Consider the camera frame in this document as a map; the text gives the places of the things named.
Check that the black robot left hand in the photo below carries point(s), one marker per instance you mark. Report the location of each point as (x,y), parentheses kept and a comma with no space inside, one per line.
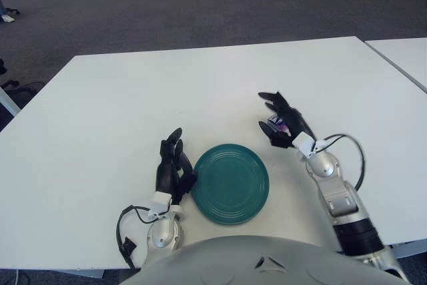
(166,175)

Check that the black chair base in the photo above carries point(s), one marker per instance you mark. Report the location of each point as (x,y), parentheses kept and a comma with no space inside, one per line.
(10,10)

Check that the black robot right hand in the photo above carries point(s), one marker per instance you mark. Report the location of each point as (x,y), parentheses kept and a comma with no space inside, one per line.
(293,118)

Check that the blue purple gum pack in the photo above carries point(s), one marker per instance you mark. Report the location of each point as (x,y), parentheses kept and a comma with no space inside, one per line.
(276,120)

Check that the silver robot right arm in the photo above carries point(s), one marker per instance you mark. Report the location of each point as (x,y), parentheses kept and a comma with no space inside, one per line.
(343,201)

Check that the white table frame beam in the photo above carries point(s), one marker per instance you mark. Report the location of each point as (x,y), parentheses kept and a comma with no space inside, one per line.
(407,249)

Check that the green round plate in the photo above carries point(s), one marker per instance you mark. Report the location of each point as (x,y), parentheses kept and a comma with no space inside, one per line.
(230,185)

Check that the grey robot torso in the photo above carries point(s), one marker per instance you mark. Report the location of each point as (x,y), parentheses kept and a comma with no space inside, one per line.
(233,261)

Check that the white table leg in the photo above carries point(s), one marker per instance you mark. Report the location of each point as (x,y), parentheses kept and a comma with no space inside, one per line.
(8,99)

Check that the white shoe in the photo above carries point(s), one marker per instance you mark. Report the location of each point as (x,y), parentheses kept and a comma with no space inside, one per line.
(8,18)

